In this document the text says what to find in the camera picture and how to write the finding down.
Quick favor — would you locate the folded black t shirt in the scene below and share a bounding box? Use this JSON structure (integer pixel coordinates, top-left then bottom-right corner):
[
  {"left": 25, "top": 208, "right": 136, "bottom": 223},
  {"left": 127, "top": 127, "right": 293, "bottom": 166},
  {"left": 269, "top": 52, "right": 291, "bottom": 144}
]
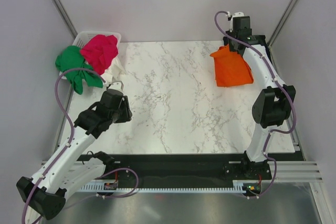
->
[{"left": 223, "top": 35, "right": 272, "bottom": 61}]

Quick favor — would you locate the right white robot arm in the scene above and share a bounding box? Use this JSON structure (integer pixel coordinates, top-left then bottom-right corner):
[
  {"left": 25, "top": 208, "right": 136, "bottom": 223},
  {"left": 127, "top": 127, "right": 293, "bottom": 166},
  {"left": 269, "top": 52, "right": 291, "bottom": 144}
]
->
[{"left": 223, "top": 12, "right": 296, "bottom": 179}]

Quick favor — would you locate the red t shirt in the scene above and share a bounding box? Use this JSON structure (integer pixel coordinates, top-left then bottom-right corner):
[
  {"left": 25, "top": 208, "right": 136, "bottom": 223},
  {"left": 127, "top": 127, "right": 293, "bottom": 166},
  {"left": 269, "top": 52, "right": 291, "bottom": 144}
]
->
[{"left": 80, "top": 35, "right": 119, "bottom": 75}]

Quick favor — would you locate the purple cable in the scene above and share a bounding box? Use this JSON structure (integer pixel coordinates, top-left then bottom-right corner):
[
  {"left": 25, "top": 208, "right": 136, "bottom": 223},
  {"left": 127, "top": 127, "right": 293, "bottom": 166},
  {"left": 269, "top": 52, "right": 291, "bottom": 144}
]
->
[
  {"left": 214, "top": 10, "right": 299, "bottom": 200},
  {"left": 22, "top": 68, "right": 139, "bottom": 224}
]

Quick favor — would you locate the green t shirt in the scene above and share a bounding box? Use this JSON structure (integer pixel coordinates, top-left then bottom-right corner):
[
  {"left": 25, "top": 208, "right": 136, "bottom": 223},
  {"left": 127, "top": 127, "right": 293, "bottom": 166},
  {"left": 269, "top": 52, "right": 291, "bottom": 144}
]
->
[{"left": 55, "top": 46, "right": 103, "bottom": 94}]

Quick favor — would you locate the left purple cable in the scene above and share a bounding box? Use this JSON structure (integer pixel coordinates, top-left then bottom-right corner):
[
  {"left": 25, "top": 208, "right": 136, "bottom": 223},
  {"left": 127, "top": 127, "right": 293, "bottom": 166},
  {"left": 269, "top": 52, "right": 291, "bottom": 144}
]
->
[{"left": 22, "top": 68, "right": 139, "bottom": 224}]

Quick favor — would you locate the white laundry basket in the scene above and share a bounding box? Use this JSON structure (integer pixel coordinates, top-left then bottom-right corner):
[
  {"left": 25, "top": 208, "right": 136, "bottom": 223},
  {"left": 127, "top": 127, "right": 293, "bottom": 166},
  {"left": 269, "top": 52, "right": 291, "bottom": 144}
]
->
[{"left": 59, "top": 31, "right": 123, "bottom": 80}]

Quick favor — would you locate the aluminium frame rail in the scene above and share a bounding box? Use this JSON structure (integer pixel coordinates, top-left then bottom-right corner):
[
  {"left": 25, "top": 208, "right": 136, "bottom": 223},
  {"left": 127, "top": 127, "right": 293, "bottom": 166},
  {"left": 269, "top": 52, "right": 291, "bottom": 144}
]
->
[{"left": 36, "top": 159, "right": 322, "bottom": 183}]

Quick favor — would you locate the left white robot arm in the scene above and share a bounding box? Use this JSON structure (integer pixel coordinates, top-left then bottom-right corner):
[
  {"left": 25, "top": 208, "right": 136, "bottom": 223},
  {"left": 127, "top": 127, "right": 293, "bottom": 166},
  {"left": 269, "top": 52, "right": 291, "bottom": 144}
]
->
[{"left": 16, "top": 84, "right": 132, "bottom": 223}]

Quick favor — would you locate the white slotted cable duct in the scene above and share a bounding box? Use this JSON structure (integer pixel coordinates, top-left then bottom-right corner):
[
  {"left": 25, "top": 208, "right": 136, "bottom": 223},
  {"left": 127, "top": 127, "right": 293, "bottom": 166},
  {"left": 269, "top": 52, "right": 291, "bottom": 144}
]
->
[{"left": 78, "top": 180, "right": 246, "bottom": 194}]

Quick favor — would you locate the white t shirt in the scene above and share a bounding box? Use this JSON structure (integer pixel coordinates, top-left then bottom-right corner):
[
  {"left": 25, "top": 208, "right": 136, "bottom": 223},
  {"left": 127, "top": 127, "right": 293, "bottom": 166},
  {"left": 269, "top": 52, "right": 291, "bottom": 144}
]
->
[{"left": 101, "top": 56, "right": 126, "bottom": 87}]

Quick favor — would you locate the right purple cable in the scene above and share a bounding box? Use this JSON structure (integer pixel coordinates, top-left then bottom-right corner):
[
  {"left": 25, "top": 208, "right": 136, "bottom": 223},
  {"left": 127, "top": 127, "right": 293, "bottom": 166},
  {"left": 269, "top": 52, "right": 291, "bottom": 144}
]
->
[{"left": 214, "top": 10, "right": 299, "bottom": 200}]

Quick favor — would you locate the orange t shirt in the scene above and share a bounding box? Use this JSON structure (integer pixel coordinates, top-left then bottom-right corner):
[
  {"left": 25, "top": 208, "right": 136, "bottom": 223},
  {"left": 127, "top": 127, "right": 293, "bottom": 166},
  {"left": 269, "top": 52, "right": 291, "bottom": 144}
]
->
[{"left": 210, "top": 45, "right": 254, "bottom": 88}]

